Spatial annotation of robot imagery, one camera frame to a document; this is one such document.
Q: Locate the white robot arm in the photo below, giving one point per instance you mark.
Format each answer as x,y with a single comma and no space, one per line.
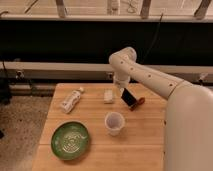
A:
188,123

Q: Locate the white plastic bottle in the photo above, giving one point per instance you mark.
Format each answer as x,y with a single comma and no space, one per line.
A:
71,100

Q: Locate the green plate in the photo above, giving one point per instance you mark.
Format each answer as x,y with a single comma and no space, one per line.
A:
70,140

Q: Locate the white sponge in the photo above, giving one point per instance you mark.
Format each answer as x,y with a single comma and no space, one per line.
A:
108,96

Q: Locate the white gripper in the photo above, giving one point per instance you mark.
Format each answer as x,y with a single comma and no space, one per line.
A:
120,83

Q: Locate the translucent plastic cup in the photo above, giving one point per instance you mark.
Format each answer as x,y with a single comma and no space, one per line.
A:
114,123

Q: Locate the black eraser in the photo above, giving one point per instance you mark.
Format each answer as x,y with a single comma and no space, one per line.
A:
128,98

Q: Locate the brown sausage toy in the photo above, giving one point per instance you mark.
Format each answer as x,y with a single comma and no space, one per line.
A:
137,103

